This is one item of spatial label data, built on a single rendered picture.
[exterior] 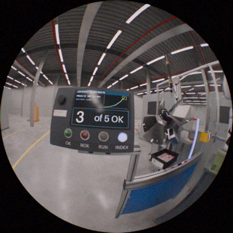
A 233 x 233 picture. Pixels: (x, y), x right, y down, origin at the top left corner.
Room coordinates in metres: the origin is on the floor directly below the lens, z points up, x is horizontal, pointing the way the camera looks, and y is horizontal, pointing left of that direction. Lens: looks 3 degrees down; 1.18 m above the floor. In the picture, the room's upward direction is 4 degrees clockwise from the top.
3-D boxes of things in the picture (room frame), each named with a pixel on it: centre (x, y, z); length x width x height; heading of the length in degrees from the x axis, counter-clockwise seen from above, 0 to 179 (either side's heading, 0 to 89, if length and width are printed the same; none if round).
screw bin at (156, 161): (0.51, -0.42, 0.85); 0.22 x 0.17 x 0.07; 114
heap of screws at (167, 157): (0.51, -0.42, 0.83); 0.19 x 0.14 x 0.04; 114
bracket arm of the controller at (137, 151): (0.28, 0.02, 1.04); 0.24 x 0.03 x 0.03; 98
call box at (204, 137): (0.41, -0.90, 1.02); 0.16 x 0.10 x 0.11; 98
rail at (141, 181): (0.36, -0.51, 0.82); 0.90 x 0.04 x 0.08; 98
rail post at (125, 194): (0.30, -0.09, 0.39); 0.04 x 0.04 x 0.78; 8
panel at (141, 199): (0.36, -0.51, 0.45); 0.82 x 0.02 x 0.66; 98
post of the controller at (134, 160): (0.30, -0.09, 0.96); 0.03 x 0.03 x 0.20; 8
